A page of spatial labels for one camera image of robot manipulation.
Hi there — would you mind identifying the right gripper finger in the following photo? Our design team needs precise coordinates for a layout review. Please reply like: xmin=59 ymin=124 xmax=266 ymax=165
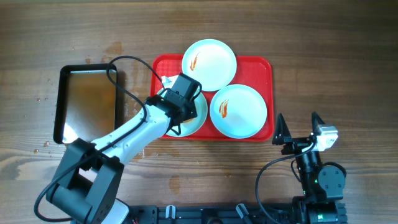
xmin=312 ymin=111 xmax=325 ymax=134
xmin=272 ymin=113 xmax=292 ymax=145

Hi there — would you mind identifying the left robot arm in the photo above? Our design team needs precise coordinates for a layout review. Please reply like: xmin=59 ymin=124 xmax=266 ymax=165
xmin=40 ymin=73 xmax=201 ymax=223

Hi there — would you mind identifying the red plastic tray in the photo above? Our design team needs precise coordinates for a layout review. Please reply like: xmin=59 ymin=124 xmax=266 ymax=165
xmin=152 ymin=54 xmax=275 ymax=142

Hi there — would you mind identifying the right black cable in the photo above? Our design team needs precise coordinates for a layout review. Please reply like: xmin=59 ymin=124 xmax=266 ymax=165
xmin=255 ymin=142 xmax=317 ymax=224

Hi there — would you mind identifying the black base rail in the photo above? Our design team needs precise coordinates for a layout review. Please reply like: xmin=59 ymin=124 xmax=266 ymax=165
xmin=124 ymin=203 xmax=348 ymax=224

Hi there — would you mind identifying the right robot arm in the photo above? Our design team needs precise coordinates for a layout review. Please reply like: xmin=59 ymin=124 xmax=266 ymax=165
xmin=272 ymin=112 xmax=348 ymax=224

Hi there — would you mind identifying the orange green sponge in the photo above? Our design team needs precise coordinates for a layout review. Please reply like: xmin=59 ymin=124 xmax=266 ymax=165
xmin=183 ymin=118 xmax=195 ymax=123

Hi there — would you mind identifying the black metal water pan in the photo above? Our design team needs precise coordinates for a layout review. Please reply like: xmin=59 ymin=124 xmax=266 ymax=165
xmin=53 ymin=63 xmax=118 ymax=144

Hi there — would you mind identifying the left black cable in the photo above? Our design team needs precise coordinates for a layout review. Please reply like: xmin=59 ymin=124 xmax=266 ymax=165
xmin=33 ymin=55 xmax=165 ymax=223

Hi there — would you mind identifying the black cable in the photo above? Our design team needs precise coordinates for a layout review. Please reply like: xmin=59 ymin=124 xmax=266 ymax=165
xmin=33 ymin=55 xmax=165 ymax=223
xmin=255 ymin=142 xmax=317 ymax=224

